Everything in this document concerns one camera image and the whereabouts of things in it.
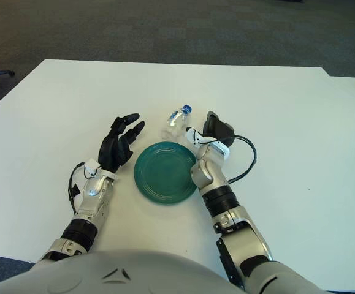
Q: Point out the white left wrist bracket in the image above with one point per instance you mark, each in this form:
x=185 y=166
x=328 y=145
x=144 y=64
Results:
x=92 y=167

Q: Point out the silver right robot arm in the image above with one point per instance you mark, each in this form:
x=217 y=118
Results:
x=226 y=220

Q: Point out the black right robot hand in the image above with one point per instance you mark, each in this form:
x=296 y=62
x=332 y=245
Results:
x=220 y=131

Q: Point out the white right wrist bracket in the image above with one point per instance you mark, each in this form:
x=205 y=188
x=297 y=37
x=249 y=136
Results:
x=194 y=134

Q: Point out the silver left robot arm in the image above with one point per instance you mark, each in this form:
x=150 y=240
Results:
x=94 y=196

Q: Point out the grey robot torso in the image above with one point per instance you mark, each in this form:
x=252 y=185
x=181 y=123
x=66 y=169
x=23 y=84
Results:
x=119 y=275

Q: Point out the green round plate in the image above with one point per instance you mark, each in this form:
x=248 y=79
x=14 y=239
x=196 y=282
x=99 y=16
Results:
x=165 y=174

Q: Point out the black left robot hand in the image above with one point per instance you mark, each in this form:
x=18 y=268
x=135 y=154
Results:
x=112 y=151

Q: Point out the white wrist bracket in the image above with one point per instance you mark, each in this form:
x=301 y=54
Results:
x=92 y=167
x=194 y=134

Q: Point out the clear plastic bottle blue cap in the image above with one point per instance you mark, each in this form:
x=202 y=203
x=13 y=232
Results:
x=177 y=121

